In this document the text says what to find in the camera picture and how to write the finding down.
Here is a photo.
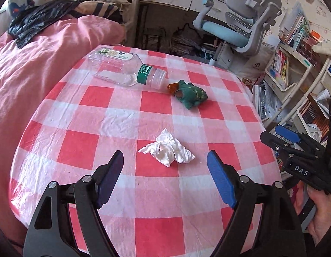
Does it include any green plush toy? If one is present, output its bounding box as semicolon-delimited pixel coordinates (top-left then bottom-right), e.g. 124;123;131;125
174;79;208;110

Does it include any white tissue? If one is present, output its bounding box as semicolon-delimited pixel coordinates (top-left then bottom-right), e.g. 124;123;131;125
138;128;196;168

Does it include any right hand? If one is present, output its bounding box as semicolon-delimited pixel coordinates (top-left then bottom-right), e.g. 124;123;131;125
307;186;331;246

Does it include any white book shelf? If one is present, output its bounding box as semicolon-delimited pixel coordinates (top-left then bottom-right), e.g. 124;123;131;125
253;2;331;143

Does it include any red white checkered tablecloth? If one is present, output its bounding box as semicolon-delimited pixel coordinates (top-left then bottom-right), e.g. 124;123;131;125
9;49;280;256

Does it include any orange candy wrapper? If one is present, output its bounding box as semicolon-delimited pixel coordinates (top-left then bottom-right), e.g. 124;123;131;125
166;82;179;95

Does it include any grey blue office chair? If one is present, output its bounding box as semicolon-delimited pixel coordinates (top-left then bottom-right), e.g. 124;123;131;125
193;0;282;66

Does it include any pink bed duvet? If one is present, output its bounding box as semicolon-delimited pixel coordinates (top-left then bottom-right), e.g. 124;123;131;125
0;15;126;244

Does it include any clear plastic bottle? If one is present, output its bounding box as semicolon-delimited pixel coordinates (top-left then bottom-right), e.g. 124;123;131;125
88;47;166;89

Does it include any black plastic bag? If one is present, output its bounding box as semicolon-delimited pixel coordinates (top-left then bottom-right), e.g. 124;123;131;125
7;0;84;49

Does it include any striped tan pillow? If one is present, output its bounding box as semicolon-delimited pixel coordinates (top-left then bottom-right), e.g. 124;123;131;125
70;1;123;24

